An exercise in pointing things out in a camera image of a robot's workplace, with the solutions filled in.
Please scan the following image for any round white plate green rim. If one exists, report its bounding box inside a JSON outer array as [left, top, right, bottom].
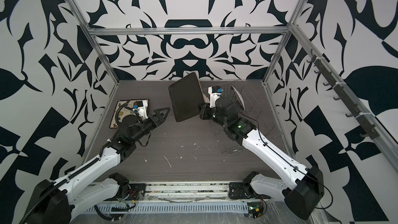
[[231, 86, 245, 111]]

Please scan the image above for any white cable duct strip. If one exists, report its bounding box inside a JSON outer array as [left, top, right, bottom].
[[97, 202, 249, 215]]

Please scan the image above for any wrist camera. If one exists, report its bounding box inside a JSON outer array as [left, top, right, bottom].
[[208, 86, 222, 108], [127, 100, 149, 120]]

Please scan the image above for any black plate orange rim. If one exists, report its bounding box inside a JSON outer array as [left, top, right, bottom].
[[168, 73, 205, 122]]

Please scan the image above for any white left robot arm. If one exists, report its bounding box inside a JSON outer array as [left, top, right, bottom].
[[20, 107, 171, 224]]

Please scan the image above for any wire metal dish rack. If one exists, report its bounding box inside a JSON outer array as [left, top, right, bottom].
[[200, 80, 282, 157]]

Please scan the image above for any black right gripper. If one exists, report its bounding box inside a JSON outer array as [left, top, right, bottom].
[[197, 101, 231, 130]]

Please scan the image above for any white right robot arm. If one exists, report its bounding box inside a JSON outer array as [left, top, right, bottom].
[[198, 97, 325, 220]]

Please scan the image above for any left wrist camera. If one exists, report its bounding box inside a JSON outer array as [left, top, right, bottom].
[[127, 100, 149, 120]]

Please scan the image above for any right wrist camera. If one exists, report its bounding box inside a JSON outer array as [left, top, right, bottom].
[[208, 86, 222, 108]]

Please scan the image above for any square floral plate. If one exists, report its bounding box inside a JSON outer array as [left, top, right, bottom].
[[109, 99, 150, 129]]

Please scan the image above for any aluminium cage frame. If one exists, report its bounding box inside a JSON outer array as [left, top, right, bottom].
[[52, 0, 398, 181]]

